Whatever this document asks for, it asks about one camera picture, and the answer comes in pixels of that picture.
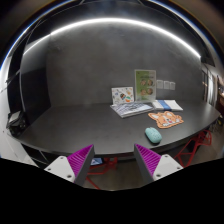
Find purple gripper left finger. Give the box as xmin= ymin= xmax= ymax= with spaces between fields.
xmin=45 ymin=145 xmax=94 ymax=186

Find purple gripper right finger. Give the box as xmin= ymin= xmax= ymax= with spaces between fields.
xmin=134 ymin=144 xmax=182 ymax=184

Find orange corgi mouse pad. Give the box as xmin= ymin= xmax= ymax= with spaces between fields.
xmin=148 ymin=111 xmax=183 ymax=129

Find red metal chair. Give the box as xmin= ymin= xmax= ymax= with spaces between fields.
xmin=174 ymin=130 xmax=212 ymax=167

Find red chair under table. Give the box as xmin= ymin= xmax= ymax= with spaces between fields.
xmin=86 ymin=157 xmax=118 ymax=189

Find grey patterned book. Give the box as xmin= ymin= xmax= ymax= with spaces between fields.
xmin=111 ymin=102 xmax=153 ymax=118

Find white and blue book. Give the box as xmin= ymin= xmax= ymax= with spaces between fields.
xmin=152 ymin=100 xmax=183 ymax=111

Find white sticker card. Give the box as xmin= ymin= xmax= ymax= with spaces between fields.
xmin=112 ymin=87 xmax=134 ymax=104

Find green framed sign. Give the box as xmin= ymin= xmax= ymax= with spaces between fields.
xmin=135 ymin=70 xmax=156 ymax=102

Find curved led light strip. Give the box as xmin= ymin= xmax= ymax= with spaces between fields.
xmin=23 ymin=17 xmax=202 ymax=59

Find white wall socket plates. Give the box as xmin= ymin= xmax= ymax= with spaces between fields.
xmin=156 ymin=80 xmax=176 ymax=90

